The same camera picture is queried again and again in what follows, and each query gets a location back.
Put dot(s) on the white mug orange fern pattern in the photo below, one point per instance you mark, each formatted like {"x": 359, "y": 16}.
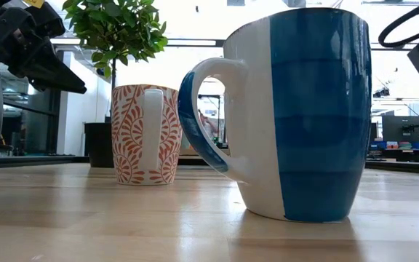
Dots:
{"x": 129, "y": 138}

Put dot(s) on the green potted plant dark pot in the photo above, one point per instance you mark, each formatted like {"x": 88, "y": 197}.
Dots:
{"x": 115, "y": 25}

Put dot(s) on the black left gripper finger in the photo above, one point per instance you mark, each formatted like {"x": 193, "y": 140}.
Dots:
{"x": 53, "y": 76}

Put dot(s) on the person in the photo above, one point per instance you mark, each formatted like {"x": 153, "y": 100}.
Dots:
{"x": 209, "y": 125}

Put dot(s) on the ceiling light bar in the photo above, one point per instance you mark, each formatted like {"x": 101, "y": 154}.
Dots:
{"x": 195, "y": 43}

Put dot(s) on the black aluminium table frame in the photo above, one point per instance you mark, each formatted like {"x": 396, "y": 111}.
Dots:
{"x": 31, "y": 161}

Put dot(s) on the yellow tag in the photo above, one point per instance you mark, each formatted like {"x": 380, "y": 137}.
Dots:
{"x": 35, "y": 3}

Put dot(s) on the blue and white striped mug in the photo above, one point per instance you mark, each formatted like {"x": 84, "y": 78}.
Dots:
{"x": 318, "y": 127}

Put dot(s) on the blue workbench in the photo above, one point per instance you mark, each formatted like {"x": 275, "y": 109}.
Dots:
{"x": 380, "y": 145}

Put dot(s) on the black ceiling spot lamp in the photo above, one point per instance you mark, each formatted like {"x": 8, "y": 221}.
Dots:
{"x": 381, "y": 92}

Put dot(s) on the black background monitor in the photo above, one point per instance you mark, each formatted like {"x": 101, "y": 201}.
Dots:
{"x": 402, "y": 127}

